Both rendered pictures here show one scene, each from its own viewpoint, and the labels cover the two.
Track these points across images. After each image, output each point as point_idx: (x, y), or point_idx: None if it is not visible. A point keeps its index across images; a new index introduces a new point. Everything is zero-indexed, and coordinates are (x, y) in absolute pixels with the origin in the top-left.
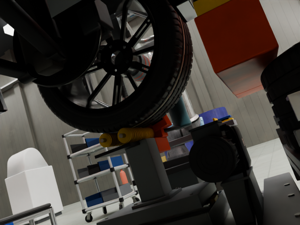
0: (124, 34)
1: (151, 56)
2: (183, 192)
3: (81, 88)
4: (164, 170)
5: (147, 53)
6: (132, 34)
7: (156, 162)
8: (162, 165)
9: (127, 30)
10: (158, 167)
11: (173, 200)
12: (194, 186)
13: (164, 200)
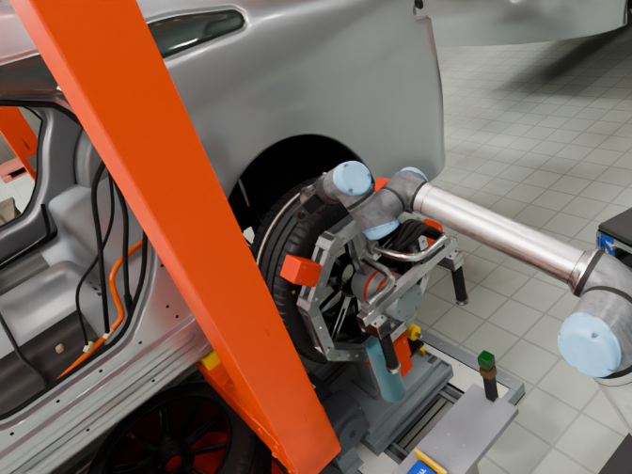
0: (335, 263)
1: (572, 292)
2: (355, 393)
3: None
4: (368, 374)
5: (552, 276)
6: (458, 231)
7: (356, 362)
8: (367, 371)
9: (355, 254)
10: (358, 366)
11: (336, 379)
12: (367, 409)
13: (353, 377)
